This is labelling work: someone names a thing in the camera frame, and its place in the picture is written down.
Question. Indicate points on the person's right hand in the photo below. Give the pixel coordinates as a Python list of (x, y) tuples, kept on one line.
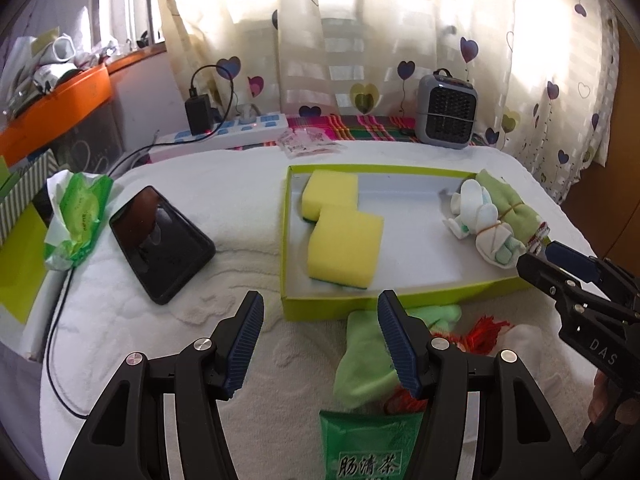
[(610, 402)]

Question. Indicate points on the green towel roll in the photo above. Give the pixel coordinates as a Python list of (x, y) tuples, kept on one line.
[(510, 200)]

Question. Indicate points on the white plastic bag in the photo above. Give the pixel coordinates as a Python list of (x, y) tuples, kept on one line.
[(17, 70)]

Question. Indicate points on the white sock roll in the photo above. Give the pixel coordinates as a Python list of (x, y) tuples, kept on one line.
[(472, 205), (495, 245)]

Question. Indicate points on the green tissue pack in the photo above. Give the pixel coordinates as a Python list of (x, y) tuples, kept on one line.
[(80, 215)]

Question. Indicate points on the black smartphone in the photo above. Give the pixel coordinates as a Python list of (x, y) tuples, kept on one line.
[(160, 245)]

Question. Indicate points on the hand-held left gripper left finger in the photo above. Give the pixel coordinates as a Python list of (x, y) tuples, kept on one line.
[(245, 345)]

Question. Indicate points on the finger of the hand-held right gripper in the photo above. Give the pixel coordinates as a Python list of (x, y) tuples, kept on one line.
[(572, 257), (542, 275)]

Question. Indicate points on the green tea packet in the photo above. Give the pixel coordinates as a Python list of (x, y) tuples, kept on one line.
[(370, 440)]

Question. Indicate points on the yellow sponge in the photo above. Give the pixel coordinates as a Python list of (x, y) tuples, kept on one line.
[(345, 245), (330, 192)]

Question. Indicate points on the lime green shallow box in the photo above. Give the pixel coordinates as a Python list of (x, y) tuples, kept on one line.
[(325, 305)]

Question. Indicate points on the red tassel ornament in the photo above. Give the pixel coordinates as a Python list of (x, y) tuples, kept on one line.
[(475, 335)]

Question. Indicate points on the light green cloth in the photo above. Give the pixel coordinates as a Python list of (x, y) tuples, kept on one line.
[(365, 355)]

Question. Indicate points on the white plug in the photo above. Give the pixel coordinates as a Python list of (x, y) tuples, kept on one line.
[(246, 111)]

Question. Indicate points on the heart print curtain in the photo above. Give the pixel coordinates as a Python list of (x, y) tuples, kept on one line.
[(350, 35)]

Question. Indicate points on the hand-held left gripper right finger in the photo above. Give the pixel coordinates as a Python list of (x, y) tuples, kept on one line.
[(400, 345)]

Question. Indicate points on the wooden cabinet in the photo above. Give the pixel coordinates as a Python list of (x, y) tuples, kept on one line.
[(620, 185)]

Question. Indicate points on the white rolled cloth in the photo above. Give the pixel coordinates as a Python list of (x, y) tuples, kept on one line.
[(60, 49)]

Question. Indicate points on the striped green box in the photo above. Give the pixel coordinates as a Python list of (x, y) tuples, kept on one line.
[(25, 190)]

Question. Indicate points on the small grey heater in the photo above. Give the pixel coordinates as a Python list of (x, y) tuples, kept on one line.
[(445, 110)]

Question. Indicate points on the white power strip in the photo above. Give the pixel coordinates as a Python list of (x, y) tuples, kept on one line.
[(250, 130)]

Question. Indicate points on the orange tray with clutter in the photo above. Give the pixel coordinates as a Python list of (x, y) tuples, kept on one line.
[(55, 105)]

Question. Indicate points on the black power adapter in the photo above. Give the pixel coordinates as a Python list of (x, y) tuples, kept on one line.
[(198, 116)]

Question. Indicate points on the plaid cloth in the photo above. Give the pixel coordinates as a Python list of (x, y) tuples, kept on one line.
[(380, 127)]

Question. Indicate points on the lime green box lid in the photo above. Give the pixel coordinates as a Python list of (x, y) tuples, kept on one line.
[(20, 265)]

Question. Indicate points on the white paper sachet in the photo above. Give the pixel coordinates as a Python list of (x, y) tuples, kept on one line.
[(522, 336)]

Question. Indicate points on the small clear plastic packets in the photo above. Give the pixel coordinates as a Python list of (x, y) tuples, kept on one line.
[(307, 141)]

